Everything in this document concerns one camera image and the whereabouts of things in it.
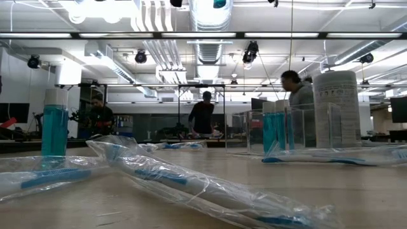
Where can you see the clear acrylic organizer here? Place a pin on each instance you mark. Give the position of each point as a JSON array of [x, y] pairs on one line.
[[329, 127]]

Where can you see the white ceiling pipe bundle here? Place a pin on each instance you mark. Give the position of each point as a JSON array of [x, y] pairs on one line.
[[165, 57]]

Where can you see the black overhead crossbar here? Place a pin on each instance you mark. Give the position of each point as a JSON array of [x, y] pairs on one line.
[[286, 35]]

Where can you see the person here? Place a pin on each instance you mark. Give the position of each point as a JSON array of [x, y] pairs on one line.
[[103, 119], [300, 93], [202, 116]]

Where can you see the black monitor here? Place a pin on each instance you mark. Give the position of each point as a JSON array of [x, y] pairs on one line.
[[256, 103], [14, 113], [399, 109]]

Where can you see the white wrapped cup stack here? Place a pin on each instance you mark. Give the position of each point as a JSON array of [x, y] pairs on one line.
[[341, 92]]

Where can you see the red flat object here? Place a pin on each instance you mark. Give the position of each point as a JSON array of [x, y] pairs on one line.
[[8, 122]]

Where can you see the silver ventilation duct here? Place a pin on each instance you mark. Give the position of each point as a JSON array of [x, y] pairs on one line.
[[210, 22]]

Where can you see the black background workstation frame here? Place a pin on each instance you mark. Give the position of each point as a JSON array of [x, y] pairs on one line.
[[179, 105]]

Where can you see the black metal table frame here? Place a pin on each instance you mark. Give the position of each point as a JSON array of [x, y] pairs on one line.
[[19, 147]]

